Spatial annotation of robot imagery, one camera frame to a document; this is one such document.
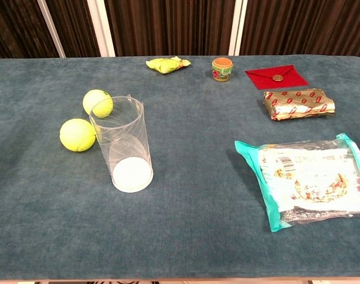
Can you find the yellow tennis ball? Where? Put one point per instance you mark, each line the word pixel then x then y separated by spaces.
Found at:
pixel 76 135
pixel 94 102

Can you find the teal velvet table cloth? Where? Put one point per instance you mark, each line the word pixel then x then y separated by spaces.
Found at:
pixel 186 148

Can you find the clear plastic cup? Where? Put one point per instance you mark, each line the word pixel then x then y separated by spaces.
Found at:
pixel 129 177

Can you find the yellow crumpled snack packet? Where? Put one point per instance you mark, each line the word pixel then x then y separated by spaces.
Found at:
pixel 165 64

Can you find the small orange patterned cup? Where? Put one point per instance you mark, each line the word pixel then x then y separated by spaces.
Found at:
pixel 222 69

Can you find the red envelope gold seal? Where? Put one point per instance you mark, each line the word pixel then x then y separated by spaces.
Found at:
pixel 266 80

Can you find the gold red printed packet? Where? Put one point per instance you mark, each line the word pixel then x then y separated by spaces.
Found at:
pixel 298 105

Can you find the teal white food bag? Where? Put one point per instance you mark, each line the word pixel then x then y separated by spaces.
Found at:
pixel 304 183

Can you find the white partition post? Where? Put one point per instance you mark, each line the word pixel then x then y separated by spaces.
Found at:
pixel 51 28
pixel 101 28
pixel 238 28

